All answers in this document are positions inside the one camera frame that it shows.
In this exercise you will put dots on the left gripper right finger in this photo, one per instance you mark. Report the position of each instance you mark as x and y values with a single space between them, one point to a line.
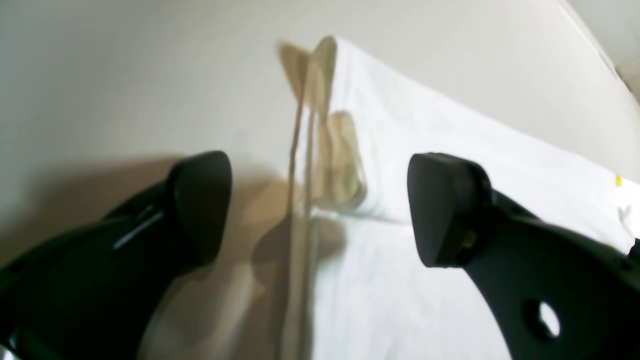
555 294

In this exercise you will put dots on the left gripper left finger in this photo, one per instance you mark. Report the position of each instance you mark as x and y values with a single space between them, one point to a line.
90 293

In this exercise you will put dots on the white printed T-shirt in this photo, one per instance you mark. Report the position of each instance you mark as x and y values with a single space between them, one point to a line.
359 290

